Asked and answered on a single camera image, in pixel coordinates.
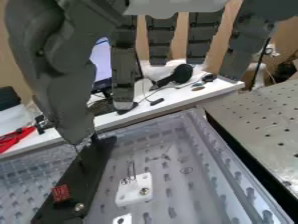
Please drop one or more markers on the white block with screws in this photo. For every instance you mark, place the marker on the white block with screws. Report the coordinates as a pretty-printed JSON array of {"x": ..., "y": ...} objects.
[
  {"x": 122, "y": 219},
  {"x": 134, "y": 193}
]

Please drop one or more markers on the black mouse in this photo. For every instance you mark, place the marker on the black mouse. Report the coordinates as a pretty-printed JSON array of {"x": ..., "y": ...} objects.
[{"x": 209, "y": 77}]

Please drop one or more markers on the clear box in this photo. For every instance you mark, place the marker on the clear box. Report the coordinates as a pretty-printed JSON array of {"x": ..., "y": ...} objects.
[{"x": 199, "y": 186}]

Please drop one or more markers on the white desk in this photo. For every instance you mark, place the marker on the white desk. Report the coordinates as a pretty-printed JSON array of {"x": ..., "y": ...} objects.
[{"x": 177, "y": 100}]

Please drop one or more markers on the computer screen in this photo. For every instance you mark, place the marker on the computer screen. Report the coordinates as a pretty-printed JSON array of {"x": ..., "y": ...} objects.
[{"x": 101, "y": 63}]

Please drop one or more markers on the red tray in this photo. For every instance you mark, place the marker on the red tray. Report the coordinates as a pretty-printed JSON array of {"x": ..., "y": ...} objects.
[{"x": 14, "y": 136}]

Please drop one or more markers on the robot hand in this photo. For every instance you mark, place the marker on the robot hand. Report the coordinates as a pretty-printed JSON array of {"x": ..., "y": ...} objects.
[{"x": 57, "y": 66}]

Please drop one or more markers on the black headset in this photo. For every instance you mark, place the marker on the black headset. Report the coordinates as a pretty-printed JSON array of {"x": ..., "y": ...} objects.
[{"x": 181, "y": 74}]

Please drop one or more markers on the black plate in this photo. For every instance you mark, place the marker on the black plate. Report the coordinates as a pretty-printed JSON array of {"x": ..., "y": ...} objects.
[{"x": 74, "y": 186}]

